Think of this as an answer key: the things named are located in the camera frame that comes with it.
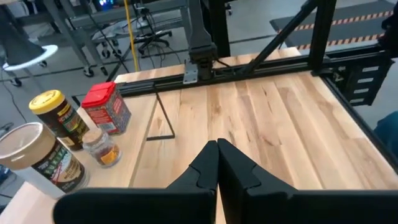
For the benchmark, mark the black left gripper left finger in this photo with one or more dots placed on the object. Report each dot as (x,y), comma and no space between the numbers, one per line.
(140,205)

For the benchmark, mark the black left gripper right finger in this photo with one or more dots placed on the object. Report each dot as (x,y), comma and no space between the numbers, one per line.
(311,208)

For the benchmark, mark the small saffron jar cork lid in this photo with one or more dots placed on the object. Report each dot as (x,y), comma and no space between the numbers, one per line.
(102,149)

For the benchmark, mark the smoked paprika tin red lid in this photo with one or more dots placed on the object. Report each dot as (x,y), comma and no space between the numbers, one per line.
(105,109)

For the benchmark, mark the furikake jar with tan lid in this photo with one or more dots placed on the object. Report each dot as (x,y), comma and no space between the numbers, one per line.
(46,161)

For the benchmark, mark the chili onion can yellow lid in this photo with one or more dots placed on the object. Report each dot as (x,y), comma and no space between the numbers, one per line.
(62,121)

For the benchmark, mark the black office chair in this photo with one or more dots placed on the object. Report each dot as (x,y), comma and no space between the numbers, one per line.
(152,37)

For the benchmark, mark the white round stand base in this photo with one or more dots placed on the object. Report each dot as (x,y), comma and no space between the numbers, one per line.
(31,57)

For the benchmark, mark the black mat with hazard stripes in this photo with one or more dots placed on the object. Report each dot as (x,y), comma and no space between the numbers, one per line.
(351,28)

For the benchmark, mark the black aluminium table frame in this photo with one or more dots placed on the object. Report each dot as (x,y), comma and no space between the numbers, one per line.
(323,31)

